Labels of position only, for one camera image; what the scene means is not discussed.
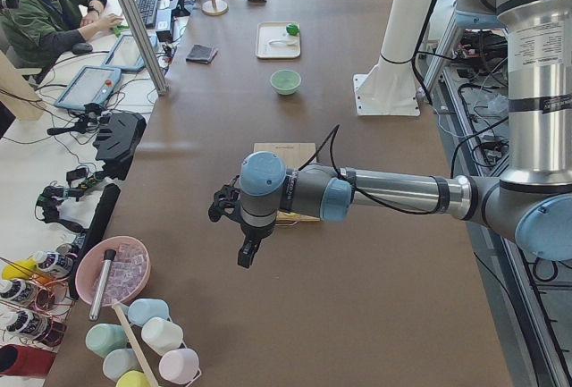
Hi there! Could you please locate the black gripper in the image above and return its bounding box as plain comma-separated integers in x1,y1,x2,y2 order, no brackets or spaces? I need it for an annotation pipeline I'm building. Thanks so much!
238,222,273,268

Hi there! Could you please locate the white spoon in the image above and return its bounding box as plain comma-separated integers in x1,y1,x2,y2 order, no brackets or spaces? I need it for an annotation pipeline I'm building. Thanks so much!
267,38,299,46

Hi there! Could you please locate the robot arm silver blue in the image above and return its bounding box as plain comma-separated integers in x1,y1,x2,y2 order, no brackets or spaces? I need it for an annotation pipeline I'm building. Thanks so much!
234,0,571,267

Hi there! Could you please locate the pink bowl with ice cubes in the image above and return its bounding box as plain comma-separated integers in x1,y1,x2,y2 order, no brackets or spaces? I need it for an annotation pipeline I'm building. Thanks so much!
75,236,151,307

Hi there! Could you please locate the light green bowl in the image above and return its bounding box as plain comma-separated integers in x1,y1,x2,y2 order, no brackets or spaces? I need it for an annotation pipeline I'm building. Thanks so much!
270,70,302,96

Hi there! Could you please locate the wooden cutting board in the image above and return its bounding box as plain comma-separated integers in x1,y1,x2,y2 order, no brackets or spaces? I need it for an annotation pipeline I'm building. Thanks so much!
254,142,320,226

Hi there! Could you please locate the white cup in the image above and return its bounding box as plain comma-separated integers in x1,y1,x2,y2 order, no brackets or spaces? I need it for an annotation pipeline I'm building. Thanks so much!
141,317,183,356

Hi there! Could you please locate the light blue cup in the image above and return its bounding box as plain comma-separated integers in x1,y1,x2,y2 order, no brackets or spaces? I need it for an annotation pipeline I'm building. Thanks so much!
127,298,170,327

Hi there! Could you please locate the pink cup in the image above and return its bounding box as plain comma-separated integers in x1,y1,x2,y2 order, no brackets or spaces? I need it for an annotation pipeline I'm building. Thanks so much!
159,349,202,384

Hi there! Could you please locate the metal muddler stick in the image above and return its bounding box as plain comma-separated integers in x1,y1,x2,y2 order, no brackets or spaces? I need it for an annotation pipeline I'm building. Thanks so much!
88,249,116,322

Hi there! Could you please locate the mint green cup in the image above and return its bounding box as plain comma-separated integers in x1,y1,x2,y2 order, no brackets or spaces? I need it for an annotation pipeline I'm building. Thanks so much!
85,324,128,358

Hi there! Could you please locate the yellow cup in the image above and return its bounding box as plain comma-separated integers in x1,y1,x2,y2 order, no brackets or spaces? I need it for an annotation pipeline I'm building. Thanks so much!
115,370,150,387

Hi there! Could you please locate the pale blue cup lower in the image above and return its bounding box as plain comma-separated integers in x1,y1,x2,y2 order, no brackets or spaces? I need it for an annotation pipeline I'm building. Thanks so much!
102,349,140,382

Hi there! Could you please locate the grey folded cloth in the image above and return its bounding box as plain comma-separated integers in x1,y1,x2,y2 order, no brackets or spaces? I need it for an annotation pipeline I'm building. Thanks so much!
185,44,218,64

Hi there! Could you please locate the cream rabbit tray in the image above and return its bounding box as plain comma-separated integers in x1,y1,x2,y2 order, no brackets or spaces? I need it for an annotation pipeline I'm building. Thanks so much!
255,21,301,60

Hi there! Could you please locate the green lime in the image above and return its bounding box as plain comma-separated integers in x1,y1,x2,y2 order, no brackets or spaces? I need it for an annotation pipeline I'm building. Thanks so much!
286,23,299,36

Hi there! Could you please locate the blue teach pendant near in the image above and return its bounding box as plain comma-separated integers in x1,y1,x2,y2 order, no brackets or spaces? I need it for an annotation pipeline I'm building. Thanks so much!
54,65,122,111

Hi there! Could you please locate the blue teach pendant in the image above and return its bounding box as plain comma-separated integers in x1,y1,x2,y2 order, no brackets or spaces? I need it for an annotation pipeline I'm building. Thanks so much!
102,33,145,73
54,65,122,111

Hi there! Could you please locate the blue teach pendant far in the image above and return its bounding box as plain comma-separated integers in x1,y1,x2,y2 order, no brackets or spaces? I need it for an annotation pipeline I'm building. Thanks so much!
102,33,145,73

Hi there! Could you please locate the black computer mouse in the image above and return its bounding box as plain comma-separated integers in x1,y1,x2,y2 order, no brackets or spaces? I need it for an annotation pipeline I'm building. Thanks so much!
71,42,93,55

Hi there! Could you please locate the black keyboard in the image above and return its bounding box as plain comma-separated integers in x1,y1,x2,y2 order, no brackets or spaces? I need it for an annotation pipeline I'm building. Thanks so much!
135,0,160,28

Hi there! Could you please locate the person in green jacket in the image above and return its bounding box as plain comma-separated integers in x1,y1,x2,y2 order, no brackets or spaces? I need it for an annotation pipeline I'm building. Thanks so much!
1,0,122,69

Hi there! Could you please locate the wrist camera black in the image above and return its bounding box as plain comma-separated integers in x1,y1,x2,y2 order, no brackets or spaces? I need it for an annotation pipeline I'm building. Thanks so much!
208,184,241,223

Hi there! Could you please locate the wooden cup rack handle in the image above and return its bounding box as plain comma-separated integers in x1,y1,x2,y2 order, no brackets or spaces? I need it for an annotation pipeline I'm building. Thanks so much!
112,300,159,387

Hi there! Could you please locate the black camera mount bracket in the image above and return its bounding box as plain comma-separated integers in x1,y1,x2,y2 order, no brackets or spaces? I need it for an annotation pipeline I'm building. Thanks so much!
93,112,147,180

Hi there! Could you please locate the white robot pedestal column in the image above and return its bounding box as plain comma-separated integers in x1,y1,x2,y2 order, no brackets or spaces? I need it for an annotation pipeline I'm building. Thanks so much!
354,0,434,116

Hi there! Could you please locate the copper wire bottle rack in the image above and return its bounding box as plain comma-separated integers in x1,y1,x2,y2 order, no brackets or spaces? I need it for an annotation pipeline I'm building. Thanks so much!
1,258,74,350

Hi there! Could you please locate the aluminium frame post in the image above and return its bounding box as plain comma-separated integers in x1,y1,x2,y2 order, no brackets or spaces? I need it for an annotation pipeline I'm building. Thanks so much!
118,0,168,96

